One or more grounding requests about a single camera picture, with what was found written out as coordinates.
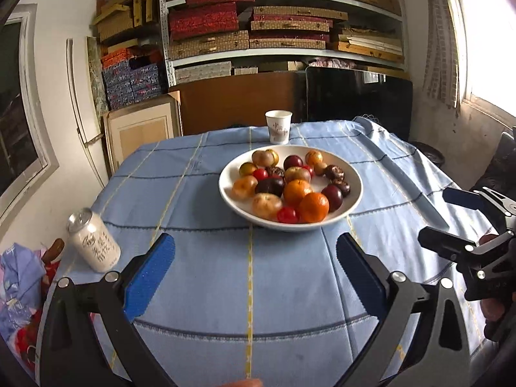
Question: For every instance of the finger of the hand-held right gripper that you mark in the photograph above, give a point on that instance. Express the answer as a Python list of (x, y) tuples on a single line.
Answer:
[(443, 242), (463, 198)]

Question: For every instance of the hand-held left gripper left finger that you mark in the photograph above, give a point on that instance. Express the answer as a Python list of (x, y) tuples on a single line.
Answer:
[(149, 278)]

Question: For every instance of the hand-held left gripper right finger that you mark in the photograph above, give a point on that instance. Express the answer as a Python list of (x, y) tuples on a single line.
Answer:
[(363, 278)]

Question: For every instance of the white oval bowl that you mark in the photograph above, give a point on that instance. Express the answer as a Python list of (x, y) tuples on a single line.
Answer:
[(352, 201)]

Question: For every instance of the orange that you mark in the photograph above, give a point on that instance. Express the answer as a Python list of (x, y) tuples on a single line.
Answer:
[(314, 207), (297, 191)]

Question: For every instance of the small dark red plum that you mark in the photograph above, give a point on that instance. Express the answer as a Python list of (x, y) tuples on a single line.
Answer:
[(343, 188)]

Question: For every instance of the red cherry tomato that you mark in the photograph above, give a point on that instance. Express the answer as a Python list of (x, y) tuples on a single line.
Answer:
[(260, 174), (308, 170), (288, 215)]

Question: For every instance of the wrinkled dark brown passion fruit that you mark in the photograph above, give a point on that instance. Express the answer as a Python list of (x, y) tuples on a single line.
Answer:
[(334, 173)]

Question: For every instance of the small tan fruit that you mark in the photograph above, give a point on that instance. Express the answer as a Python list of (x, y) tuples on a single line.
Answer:
[(321, 168)]

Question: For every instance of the dark purple passion fruit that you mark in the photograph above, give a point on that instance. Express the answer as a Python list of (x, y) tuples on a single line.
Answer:
[(270, 186)]

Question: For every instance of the small dark wrinkled passion fruit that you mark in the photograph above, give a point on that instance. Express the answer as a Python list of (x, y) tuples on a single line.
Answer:
[(275, 171)]

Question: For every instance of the small yellow green citrus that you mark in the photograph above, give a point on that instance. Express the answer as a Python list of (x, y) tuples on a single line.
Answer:
[(275, 154)]

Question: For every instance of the large tan passion fruit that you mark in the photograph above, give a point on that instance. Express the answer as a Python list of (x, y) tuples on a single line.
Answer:
[(261, 158)]

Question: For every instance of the person's right hand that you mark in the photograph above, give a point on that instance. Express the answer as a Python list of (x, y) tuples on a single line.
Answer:
[(500, 310)]

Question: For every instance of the person's left hand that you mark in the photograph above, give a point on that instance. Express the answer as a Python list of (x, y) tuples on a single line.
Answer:
[(246, 383)]

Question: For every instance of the black chair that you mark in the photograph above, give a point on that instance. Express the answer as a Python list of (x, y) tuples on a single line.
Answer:
[(502, 169)]

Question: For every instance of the blue striped tablecloth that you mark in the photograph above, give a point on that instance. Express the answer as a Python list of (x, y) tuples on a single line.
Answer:
[(201, 270)]

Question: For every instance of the black round bin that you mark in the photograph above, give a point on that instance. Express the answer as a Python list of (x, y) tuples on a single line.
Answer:
[(429, 154)]

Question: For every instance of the white beverage can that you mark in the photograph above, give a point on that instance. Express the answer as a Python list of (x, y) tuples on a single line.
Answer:
[(96, 246)]

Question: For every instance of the brown wooden chair knob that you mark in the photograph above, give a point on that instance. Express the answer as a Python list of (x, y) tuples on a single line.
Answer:
[(54, 250)]

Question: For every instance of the purple floral cloth pile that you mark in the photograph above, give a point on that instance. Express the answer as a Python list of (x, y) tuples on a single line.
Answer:
[(20, 282)]

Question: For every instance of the black monitor screen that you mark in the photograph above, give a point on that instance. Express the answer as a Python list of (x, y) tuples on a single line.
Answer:
[(354, 96)]

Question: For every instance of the beige lattice curtain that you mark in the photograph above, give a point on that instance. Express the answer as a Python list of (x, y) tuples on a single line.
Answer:
[(441, 48)]

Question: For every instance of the bright side window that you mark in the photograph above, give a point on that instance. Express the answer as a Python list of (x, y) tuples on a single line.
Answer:
[(492, 48)]

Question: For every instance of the white paper cup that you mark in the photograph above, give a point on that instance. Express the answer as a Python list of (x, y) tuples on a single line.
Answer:
[(278, 127)]

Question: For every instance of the stack of light wooden frames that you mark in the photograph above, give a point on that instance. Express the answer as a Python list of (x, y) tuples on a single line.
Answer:
[(371, 46)]

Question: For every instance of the pink floral cloth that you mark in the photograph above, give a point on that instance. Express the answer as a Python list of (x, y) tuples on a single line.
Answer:
[(330, 63)]

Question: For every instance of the white leaning slat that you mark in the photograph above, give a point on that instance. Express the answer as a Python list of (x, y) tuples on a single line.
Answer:
[(78, 100)]

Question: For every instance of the stack of blue patterned boxes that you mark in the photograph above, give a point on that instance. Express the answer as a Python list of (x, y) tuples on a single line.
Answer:
[(129, 84)]

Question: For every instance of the white framed window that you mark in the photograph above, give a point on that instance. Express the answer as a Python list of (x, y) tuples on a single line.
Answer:
[(16, 129)]

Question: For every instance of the brown wooden board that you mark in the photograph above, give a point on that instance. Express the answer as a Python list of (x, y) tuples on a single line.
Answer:
[(242, 100)]

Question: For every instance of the green marbled panel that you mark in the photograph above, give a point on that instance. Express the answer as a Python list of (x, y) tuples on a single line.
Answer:
[(96, 76)]

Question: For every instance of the orange patterned box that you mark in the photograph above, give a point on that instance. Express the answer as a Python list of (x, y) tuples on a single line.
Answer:
[(117, 57)]

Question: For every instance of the shelf of patterned boxes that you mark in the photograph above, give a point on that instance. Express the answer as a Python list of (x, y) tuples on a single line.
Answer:
[(209, 44)]

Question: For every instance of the stack of red patterned boxes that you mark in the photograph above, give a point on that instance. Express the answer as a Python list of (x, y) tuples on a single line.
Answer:
[(201, 20)]

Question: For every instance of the light wooden picture frame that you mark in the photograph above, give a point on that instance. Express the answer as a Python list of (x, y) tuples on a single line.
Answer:
[(141, 129)]

